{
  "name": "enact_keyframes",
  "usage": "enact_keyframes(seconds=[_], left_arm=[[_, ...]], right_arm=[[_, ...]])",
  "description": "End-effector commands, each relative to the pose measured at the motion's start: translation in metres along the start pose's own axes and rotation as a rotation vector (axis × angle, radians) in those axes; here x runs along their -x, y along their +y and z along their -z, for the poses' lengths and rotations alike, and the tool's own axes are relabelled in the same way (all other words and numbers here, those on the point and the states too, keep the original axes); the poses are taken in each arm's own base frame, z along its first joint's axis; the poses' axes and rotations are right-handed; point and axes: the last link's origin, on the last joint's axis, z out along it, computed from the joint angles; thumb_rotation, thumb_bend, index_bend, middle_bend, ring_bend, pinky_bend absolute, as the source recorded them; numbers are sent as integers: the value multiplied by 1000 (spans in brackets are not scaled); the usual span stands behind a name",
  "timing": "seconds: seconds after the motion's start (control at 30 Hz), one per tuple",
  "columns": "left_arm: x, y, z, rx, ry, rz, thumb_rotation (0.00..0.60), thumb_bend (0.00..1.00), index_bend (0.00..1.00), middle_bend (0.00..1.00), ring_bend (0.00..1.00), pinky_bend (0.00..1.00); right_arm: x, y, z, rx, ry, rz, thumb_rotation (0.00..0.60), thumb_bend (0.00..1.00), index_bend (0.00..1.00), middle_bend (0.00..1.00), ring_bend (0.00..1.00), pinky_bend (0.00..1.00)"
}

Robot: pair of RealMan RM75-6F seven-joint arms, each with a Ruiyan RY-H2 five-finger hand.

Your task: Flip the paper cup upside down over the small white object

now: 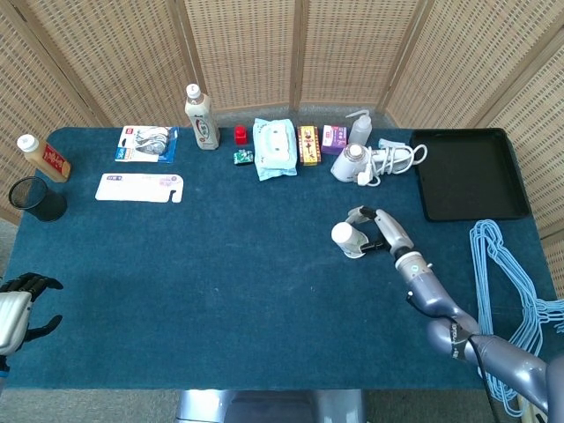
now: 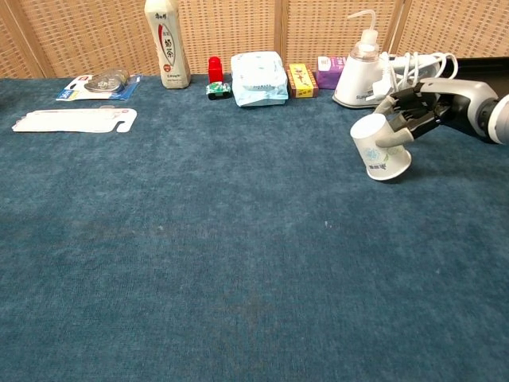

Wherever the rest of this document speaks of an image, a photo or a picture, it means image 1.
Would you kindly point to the dark blue carpeted table top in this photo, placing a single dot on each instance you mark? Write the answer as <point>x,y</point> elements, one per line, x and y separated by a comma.
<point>220,264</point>

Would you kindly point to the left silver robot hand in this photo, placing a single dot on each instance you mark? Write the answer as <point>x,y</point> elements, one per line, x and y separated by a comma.
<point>11,317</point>

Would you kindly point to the white paper cup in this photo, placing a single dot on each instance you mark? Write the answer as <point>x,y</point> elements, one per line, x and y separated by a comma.
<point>346,235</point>

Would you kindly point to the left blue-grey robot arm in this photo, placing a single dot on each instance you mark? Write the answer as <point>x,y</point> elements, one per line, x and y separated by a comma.
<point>2,372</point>

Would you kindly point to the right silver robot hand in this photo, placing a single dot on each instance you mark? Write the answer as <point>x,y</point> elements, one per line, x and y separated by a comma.
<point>394,231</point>

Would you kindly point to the small green packet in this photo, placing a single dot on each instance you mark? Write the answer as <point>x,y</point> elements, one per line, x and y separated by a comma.
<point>242,157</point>

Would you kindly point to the blue-grey robot torso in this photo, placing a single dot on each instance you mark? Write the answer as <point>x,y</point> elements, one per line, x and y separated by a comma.
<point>264,407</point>

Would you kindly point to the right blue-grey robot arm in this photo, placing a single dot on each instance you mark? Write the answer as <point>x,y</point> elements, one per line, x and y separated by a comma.
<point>432,295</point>

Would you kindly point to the black plastic tray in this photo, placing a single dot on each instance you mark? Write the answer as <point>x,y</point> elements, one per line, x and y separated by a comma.
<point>471,176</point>

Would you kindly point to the clear squeeze wash bottle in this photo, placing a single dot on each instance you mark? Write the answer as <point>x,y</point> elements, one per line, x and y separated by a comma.
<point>361,130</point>

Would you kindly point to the light blue wet wipes pack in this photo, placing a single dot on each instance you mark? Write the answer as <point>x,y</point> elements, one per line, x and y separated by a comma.
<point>275,150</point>

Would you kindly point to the woven bamboo folding screen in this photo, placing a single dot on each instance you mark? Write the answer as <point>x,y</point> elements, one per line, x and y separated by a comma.
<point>242,44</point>

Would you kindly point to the white hair dryer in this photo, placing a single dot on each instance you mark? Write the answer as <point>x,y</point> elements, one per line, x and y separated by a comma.
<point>348,165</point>

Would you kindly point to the brown bottle red label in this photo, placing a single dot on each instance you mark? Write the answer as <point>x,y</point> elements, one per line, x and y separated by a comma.
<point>48,158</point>

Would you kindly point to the purple white carton box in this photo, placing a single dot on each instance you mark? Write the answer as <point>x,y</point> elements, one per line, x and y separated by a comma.
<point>333,140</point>

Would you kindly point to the yellow red carton box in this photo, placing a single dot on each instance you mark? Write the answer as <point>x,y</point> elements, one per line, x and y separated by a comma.
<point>308,145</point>

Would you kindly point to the milk tea bottle white cap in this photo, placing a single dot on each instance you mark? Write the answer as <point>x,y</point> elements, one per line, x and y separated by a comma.
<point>202,128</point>

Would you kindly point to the white flat card package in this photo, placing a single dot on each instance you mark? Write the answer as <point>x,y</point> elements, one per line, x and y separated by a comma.
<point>132,187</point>

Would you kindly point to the black mesh pen cup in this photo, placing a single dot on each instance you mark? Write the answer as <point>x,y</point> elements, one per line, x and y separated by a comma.
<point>44,205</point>

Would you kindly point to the tape rolls blister pack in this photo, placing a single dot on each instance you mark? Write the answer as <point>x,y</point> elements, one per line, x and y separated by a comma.
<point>147,143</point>

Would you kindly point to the red small cube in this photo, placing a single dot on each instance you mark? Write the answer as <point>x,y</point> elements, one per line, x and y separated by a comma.
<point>240,136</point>

